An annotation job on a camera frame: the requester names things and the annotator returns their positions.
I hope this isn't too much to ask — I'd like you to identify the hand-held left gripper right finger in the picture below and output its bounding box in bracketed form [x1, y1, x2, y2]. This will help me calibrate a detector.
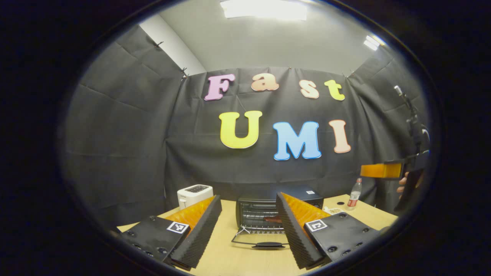
[275, 192, 384, 270]

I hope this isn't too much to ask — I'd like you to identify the clear plastic water bottle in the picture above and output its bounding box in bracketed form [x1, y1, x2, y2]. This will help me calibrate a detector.
[347, 178, 362, 211]

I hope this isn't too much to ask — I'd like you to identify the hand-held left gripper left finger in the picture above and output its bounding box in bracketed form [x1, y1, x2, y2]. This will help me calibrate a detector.
[117, 195, 223, 269]

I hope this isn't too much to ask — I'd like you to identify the large ceiling light panel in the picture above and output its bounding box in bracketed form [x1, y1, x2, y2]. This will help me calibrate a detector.
[221, 0, 308, 21]

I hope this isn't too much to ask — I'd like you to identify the white toaster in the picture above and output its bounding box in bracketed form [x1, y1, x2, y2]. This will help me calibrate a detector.
[177, 185, 214, 210]

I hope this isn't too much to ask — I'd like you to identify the black backdrop cloth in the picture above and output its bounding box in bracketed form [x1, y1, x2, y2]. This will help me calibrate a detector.
[58, 25, 434, 227]

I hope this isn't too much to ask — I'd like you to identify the small ceiling light panel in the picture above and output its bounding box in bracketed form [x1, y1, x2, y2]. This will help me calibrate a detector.
[364, 35, 386, 51]

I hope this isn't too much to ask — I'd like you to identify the black electric oven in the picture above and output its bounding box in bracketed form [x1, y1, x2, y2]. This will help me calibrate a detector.
[231, 186, 325, 250]

